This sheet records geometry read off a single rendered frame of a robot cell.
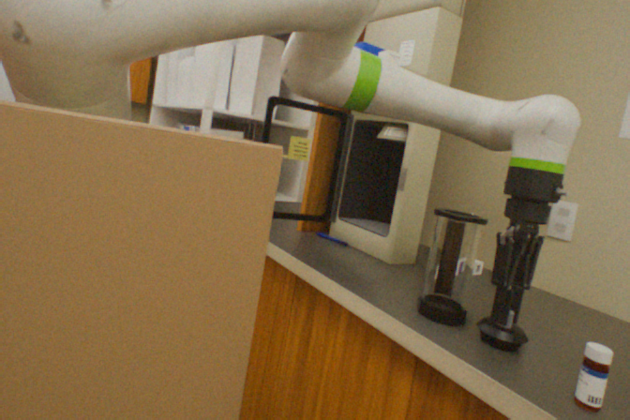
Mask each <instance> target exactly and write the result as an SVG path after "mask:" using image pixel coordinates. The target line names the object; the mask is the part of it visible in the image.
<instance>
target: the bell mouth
mask: <svg viewBox="0 0 630 420"><path fill-rule="evenodd" d="M408 133H409V125H404V124H396V123H386V124H385V126H384V127H383V130H382V132H381V133H380V135H378V136H377V139H379V140H384V141H389V142H394V143H405V144H406V143H407V139H408Z"/></svg>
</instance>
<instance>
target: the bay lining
mask: <svg viewBox="0 0 630 420"><path fill-rule="evenodd" d="M382 130H383V127H377V126H373V125H369V124H365V123H361V122H357V121H356V122H355V124H353V128H352V138H351V144H350V149H349V155H348V161H347V166H346V172H345V176H344V183H343V188H342V193H341V199H340V204H339V210H338V217H339V218H365V219H369V220H374V221H380V222H385V223H390V224H391V220H392V216H393V210H394V205H395V199H396V195H397V189H398V180H399V175H400V169H401V164H402V159H403V155H405V148H406V144H405V143H398V142H389V141H384V140H379V139H377V136H378V135H380V133H381V132H382Z"/></svg>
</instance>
